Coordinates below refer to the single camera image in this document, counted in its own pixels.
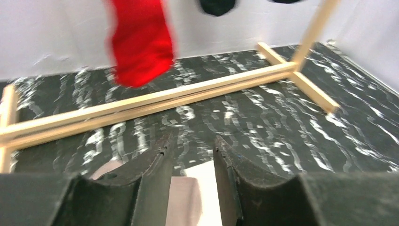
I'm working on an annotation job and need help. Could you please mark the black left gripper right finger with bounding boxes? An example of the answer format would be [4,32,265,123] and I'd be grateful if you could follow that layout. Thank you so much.
[213,136,399,226]

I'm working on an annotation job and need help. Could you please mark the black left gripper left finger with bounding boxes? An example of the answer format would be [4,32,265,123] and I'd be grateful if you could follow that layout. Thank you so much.
[0,134,174,226]

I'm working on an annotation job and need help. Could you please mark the white sock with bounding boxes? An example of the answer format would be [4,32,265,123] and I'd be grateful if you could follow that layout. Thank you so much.
[185,161,222,226]

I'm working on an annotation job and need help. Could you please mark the grey sock brown stripes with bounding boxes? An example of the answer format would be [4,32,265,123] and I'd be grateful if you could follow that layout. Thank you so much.
[90,161,203,226]

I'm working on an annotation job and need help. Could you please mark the red bear sock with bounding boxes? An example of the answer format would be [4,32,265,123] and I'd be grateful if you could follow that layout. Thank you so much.
[109,0,174,88]

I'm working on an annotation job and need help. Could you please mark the black sock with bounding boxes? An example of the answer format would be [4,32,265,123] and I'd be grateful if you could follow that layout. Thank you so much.
[199,0,237,17]
[270,0,302,4]

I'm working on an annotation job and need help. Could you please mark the wooden hanging rack frame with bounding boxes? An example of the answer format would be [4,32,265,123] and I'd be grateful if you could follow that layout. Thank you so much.
[0,0,339,173]

